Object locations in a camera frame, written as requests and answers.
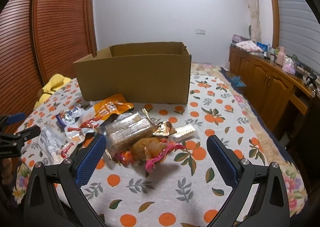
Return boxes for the silver white snack bag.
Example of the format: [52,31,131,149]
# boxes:
[37,122,76,165]

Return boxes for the white blue snack packet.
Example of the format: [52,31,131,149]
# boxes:
[55,106,85,127]

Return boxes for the clear cracker package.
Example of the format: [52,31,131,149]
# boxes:
[95,108,157,160]

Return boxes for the orange snack bag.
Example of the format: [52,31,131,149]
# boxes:
[79,94,134,128]

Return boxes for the pink bread snack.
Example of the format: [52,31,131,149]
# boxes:
[114,137,186,174]

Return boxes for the gold foil wrapper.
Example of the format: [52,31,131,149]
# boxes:
[152,121,176,138]

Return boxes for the white wafer packet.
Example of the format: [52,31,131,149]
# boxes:
[170,124,199,142]

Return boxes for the white orange sauce packet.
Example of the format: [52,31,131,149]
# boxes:
[65,126,85,143]

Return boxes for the yellow plush toy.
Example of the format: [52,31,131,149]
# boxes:
[33,74,71,110]

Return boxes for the orange print bed sheet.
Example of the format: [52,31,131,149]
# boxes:
[11,61,309,227]

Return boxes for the wooden louvered wardrobe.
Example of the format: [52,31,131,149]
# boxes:
[1,0,97,115]

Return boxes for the wooden sideboard cabinet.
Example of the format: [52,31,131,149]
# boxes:
[229,46,319,140]

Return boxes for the blue cloth by bed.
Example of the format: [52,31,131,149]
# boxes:
[231,76,246,88]

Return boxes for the brown cardboard box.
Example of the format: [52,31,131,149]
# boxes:
[73,42,191,105]

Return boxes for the pink thermos bottle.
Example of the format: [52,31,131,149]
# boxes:
[276,46,285,66]

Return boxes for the folded floral cloth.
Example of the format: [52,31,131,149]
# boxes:
[235,40,264,53]

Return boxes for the small white fan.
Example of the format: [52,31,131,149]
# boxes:
[248,25,252,38]

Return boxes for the grey window blind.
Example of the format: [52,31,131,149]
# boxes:
[278,0,320,72]

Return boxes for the floral curtain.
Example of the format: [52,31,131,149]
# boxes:
[247,0,261,42]

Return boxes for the white wall switch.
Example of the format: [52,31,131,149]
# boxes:
[196,29,206,35]

